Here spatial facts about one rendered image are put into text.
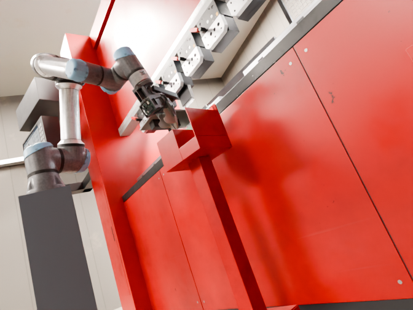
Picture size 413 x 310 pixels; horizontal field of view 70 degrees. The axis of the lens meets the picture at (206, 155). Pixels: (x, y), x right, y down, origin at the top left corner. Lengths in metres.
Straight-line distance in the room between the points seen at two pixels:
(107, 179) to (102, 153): 0.20
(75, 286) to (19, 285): 3.45
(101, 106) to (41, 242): 1.41
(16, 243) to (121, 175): 2.75
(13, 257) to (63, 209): 3.46
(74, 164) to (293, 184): 0.95
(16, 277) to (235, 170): 3.89
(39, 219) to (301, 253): 0.94
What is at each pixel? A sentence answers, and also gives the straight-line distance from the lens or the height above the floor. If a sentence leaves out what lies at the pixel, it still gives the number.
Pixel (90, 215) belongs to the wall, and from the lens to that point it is 4.71.
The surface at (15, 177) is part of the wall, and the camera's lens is 4.96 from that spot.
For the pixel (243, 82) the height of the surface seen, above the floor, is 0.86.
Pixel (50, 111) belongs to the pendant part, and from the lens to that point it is 2.68.
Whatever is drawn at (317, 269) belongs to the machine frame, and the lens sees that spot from 1.02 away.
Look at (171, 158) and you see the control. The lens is 1.04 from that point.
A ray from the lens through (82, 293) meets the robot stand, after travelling 1.24.
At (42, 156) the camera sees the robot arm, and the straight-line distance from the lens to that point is 1.39.
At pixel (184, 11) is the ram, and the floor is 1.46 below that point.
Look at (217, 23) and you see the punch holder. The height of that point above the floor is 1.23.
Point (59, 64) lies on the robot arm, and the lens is 1.28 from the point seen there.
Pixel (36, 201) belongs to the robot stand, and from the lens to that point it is 1.30.
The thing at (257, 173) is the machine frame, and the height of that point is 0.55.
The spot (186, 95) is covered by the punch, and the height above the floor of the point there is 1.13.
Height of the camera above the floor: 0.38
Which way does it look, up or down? 16 degrees up
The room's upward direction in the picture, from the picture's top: 20 degrees counter-clockwise
